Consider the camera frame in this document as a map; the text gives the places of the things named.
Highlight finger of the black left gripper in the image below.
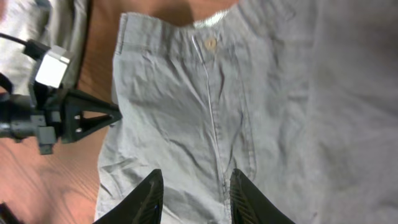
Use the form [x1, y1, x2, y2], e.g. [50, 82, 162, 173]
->
[61, 90, 123, 143]

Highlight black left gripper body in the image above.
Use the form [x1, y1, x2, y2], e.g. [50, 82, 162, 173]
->
[1, 92, 62, 155]

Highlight folded khaki shorts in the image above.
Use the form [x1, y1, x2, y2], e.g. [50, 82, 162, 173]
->
[1, 0, 91, 95]

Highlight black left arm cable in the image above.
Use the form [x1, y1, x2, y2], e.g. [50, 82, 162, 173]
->
[0, 32, 50, 60]

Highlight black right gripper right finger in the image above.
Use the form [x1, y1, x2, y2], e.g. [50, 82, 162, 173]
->
[229, 169, 294, 224]

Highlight grey shorts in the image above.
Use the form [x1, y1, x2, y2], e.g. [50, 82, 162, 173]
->
[96, 0, 397, 223]

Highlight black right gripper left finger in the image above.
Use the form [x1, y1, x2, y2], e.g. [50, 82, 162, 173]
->
[94, 169, 164, 224]

